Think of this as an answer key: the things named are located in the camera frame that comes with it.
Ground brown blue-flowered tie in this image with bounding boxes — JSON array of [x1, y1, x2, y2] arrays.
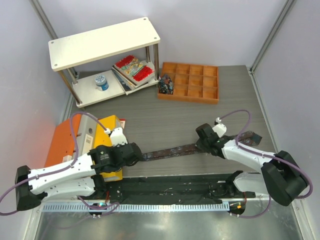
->
[[142, 130, 263, 162]]

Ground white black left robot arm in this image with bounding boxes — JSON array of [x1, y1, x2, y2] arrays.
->
[[15, 143, 143, 211]]

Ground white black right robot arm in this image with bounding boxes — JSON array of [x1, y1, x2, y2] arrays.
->
[[195, 123, 310, 206]]

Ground yellow binder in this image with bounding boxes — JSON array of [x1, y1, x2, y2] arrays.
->
[[93, 115, 123, 182]]

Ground grey binder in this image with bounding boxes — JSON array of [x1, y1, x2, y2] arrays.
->
[[76, 115, 97, 157]]

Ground orange binder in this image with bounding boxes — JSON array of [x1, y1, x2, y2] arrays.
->
[[44, 119, 75, 168]]

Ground orange compartment tray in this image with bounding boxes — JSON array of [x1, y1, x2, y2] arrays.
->
[[157, 62, 219, 104]]

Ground lower stacked books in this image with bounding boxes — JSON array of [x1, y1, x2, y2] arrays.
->
[[111, 69, 158, 95]]

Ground blue white jar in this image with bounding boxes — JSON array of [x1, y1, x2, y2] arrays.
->
[[94, 74, 109, 91]]

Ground red patterned book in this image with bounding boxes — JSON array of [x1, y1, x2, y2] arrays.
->
[[112, 55, 155, 87]]

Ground white two-tier shelf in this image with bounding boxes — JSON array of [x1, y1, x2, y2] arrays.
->
[[48, 16, 161, 108]]

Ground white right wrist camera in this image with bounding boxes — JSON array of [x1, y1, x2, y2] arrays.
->
[[212, 117, 227, 138]]

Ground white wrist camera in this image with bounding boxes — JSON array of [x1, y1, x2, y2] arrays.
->
[[109, 127, 128, 147], [212, 117, 227, 138]]

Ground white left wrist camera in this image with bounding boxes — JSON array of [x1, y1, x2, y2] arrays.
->
[[109, 127, 128, 147]]

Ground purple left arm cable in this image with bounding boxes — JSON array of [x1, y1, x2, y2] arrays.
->
[[0, 111, 121, 218]]

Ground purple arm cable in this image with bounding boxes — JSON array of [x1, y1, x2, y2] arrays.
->
[[216, 109, 315, 218], [0, 111, 121, 218]]

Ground aluminium extrusion rail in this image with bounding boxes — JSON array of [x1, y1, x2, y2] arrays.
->
[[254, 193, 306, 202]]

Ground white slotted cable duct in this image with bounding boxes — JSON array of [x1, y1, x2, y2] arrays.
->
[[42, 202, 230, 213]]

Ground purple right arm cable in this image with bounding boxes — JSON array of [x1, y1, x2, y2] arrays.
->
[[216, 109, 315, 218]]

